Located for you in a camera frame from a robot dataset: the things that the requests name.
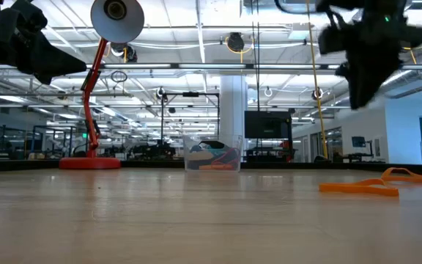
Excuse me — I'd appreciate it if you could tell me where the black aluminium table frame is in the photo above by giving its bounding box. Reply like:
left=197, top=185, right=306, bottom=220
left=0, top=157, right=422, bottom=176

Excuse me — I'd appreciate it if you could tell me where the clear plastic bin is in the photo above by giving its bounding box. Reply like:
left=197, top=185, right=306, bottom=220
left=182, top=133, right=243, bottom=172

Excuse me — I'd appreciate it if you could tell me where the white round column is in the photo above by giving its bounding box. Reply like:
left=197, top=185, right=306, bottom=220
left=219, top=75, right=249, bottom=136

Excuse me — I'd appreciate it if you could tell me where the black ceiling cable reel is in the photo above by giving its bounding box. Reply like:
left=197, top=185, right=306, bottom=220
left=226, top=32, right=245, bottom=53
left=110, top=42, right=138, bottom=63

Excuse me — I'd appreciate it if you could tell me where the black monitor screen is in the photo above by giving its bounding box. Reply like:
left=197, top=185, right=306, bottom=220
left=244, top=109, right=293, bottom=139

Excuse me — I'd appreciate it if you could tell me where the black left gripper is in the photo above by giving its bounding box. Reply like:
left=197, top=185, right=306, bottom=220
left=0, top=0, right=88, bottom=86

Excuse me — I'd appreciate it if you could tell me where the black distant rig frame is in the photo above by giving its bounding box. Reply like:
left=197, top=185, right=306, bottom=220
left=160, top=91, right=221, bottom=147

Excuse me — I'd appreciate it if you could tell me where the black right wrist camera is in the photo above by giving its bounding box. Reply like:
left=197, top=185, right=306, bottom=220
left=318, top=23, right=348, bottom=56

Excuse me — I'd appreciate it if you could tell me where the yellow hanging cable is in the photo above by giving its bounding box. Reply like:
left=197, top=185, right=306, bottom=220
left=305, top=0, right=330, bottom=159

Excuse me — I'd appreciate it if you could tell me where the red desk lamp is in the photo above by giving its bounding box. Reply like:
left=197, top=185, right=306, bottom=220
left=58, top=0, right=146, bottom=170

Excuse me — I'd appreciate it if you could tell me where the black power cable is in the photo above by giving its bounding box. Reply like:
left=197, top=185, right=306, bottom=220
left=250, top=0, right=262, bottom=111

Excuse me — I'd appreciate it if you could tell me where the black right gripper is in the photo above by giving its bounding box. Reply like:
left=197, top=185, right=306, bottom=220
left=342, top=7, right=422, bottom=111

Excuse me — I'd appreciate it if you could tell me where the pale orange rubber band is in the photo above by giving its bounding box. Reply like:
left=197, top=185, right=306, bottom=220
left=198, top=164, right=234, bottom=171

